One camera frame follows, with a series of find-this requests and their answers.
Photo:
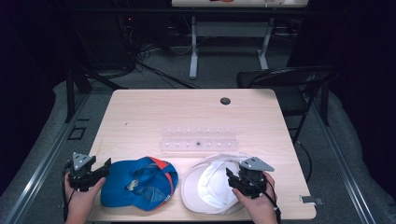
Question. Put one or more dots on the white desk with metal legs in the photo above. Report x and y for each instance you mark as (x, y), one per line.
(230, 29)

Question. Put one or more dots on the blue cap with orange trim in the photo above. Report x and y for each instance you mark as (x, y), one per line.
(124, 174)

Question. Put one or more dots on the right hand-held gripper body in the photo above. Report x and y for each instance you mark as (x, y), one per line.
(253, 182)

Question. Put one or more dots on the black metal stand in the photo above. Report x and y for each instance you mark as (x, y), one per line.
(71, 93)

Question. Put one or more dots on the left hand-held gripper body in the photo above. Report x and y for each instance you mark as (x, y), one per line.
(81, 174)

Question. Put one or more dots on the grey metal table bracket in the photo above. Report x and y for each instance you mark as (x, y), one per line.
(311, 200)

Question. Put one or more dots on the dark round table grommet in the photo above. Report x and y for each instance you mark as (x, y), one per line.
(225, 101)

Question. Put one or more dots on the metal floor rail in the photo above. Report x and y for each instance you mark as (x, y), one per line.
(345, 165)
(46, 158)

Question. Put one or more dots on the black floor socket frame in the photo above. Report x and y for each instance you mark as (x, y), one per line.
(77, 133)

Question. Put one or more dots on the person's right hand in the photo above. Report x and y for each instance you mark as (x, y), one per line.
(261, 210)

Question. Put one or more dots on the clear acrylic rack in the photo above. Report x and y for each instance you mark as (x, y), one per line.
(199, 143)

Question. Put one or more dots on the person's left hand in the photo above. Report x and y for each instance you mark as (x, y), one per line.
(79, 203)

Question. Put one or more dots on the white cap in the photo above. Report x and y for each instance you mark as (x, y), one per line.
(211, 186)

